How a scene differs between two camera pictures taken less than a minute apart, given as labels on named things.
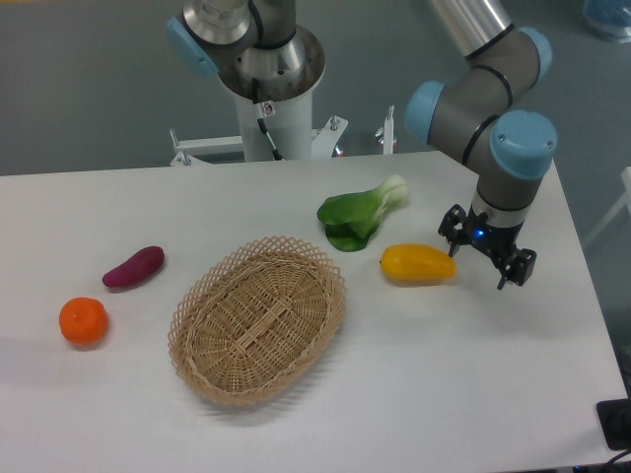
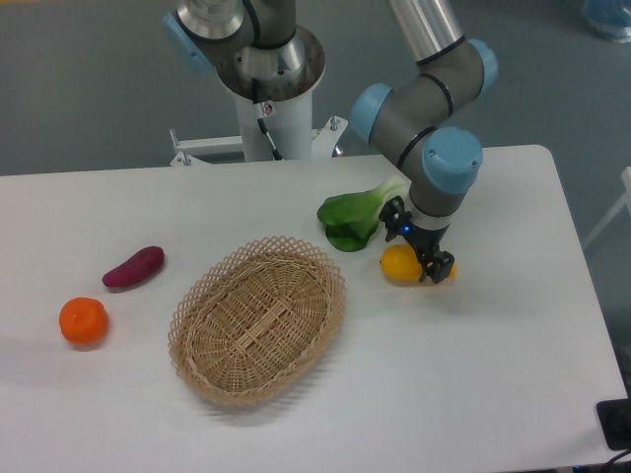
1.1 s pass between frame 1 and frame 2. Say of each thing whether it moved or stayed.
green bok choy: stayed
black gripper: moved
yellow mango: stayed
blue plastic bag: stayed
